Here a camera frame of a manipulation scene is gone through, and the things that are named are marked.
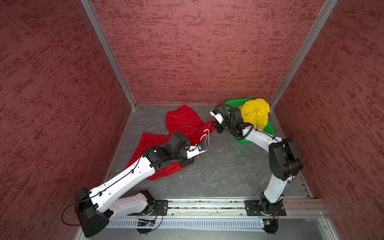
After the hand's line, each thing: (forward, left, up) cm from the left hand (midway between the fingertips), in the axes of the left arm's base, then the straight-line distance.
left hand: (192, 155), depth 73 cm
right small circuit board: (-27, -39, -21) cm, 52 cm away
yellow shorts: (+38, -44, -8) cm, 59 cm away
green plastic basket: (+50, -34, -11) cm, 61 cm away
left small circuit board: (-26, +24, -21) cm, 41 cm away
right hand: (+24, -11, -4) cm, 27 cm away
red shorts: (+37, +10, -18) cm, 43 cm away
